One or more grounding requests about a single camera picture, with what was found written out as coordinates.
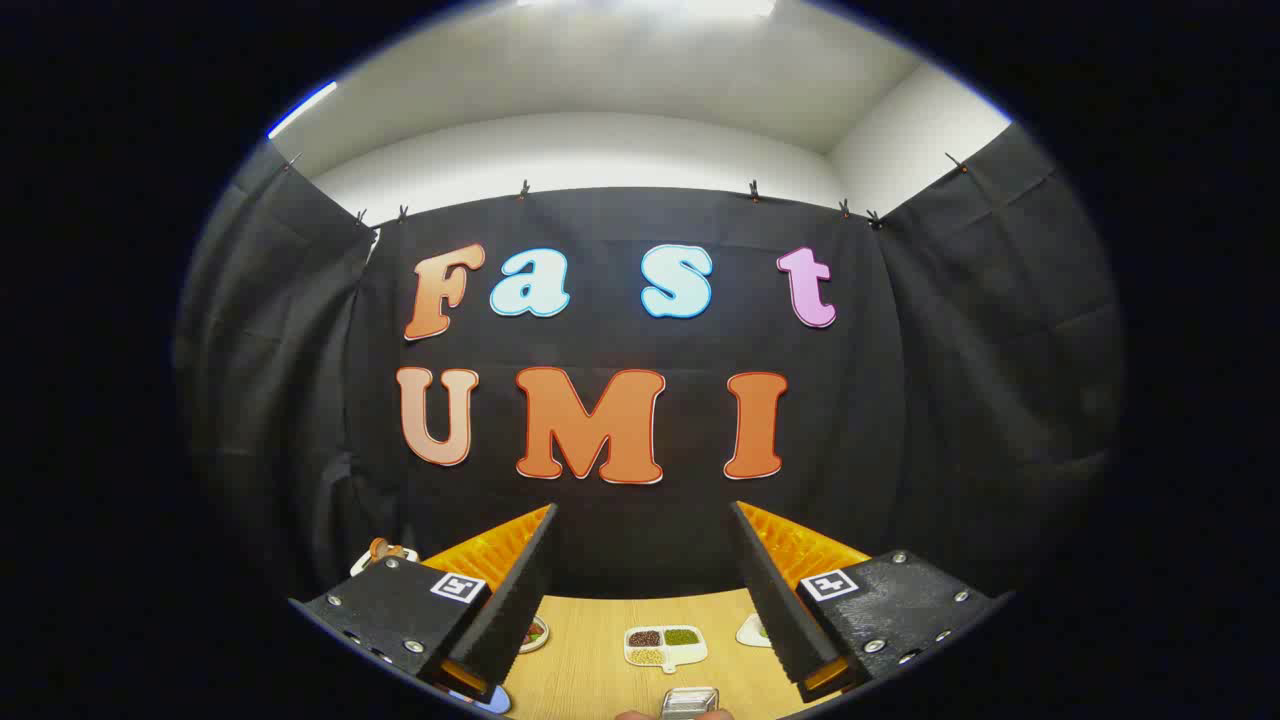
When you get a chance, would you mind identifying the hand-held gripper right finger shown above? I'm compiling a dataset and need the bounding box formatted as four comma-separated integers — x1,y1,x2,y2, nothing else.
730,500,1009,704

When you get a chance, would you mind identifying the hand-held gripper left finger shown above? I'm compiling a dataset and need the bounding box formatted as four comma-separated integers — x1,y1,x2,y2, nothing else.
288,503,559,703

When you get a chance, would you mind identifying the blue plate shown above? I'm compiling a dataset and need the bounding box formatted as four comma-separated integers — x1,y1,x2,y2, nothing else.
450,685,513,715

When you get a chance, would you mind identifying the white divided tray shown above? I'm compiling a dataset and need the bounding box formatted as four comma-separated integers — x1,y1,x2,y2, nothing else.
623,625,709,673

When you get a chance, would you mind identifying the perforated metal basket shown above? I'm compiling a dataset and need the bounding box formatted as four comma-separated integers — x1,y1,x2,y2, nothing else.
660,686,721,720

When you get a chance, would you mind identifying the cream toaster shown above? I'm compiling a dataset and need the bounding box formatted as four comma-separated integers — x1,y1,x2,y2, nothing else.
349,545,421,579

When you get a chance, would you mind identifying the row of black cloth clips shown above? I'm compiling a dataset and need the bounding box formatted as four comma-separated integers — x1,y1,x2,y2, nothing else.
283,150,969,231

